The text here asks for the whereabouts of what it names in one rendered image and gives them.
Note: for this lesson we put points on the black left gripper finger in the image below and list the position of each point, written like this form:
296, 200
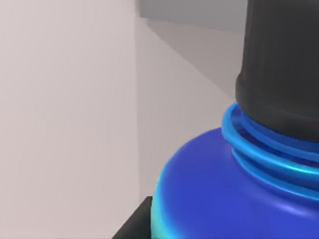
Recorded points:
139, 221

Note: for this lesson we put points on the blue bottle with black cap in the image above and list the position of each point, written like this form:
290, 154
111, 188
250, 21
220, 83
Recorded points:
244, 174

